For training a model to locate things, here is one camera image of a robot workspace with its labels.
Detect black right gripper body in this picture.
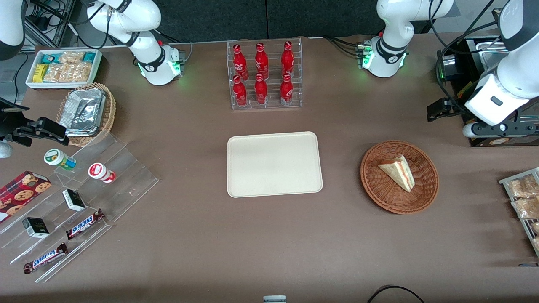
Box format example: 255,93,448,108
0,97,30,142

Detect triangular sandwich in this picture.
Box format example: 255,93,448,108
377,154,416,193

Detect light tan wicker basket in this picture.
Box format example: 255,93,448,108
56,82,117,147

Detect brown round wicker basket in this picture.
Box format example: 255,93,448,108
360,140,440,215

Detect cream plastic tray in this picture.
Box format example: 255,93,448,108
227,131,324,199

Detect green lidded yogurt cup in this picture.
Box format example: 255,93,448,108
44,148,77,171

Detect white plastic snack bin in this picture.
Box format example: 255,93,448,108
25,49,103,90

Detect red lidded yogurt cup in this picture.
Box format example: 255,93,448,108
88,162,116,184

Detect clear nut snack bag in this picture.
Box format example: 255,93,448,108
59,51,85,66
43,63,92,83

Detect red plaid cookie box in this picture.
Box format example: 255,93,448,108
0,170,52,224

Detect small black carton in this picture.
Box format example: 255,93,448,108
62,189,86,212
21,217,50,239

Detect clear acrylic stepped stand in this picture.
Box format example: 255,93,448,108
0,132,160,283

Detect Snickers chocolate bar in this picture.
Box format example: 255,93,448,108
23,242,69,275
65,209,106,241

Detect red cola bottle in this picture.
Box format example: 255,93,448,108
232,43,249,82
280,72,294,106
254,73,269,105
281,40,295,79
232,74,248,108
254,42,270,80

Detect clear acrylic bottle rack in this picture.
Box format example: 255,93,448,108
226,37,303,111

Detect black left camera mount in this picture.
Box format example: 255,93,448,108
472,121,539,138

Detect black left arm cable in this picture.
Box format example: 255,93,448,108
428,0,511,106

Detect grey wire rack tray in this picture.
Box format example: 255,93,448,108
499,167,539,258

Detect aluminium frame rack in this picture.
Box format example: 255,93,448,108
24,0,77,48

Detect black left base cables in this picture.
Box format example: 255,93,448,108
323,35,368,58

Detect black looped cable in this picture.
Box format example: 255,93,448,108
366,285,426,303

